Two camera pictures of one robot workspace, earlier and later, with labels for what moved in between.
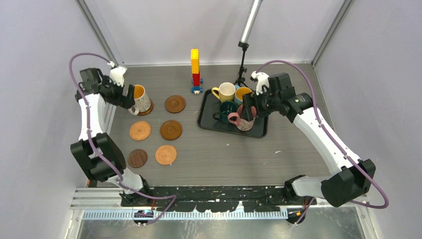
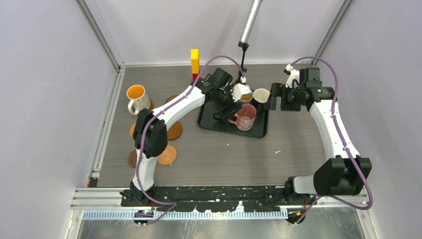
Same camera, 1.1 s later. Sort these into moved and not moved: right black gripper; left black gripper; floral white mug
Moved: right black gripper; left black gripper
Not moved: floral white mug
